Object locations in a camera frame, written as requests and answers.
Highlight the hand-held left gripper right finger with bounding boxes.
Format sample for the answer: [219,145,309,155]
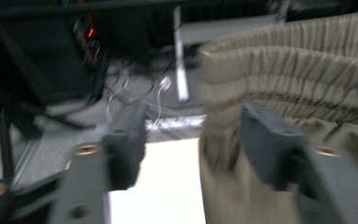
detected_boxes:
[241,101,307,191]

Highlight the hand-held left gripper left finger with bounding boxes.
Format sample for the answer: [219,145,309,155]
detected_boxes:
[102,101,148,191]

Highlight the olive green shorts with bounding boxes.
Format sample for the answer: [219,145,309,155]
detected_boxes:
[197,8,358,224]

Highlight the white board sheet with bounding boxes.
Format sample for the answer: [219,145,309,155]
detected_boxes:
[108,138,207,224]

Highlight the white plug adapter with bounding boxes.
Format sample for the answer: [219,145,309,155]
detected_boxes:
[159,76,172,91]

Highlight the black metal stand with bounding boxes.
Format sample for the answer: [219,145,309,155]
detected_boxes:
[0,27,88,186]

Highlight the black crossbar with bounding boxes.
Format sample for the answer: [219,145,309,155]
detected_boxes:
[0,1,271,20]

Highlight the aluminium floor rail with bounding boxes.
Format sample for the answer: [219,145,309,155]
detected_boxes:
[10,133,49,189]

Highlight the tangle of floor cables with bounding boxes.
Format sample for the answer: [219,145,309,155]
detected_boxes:
[87,46,206,125]

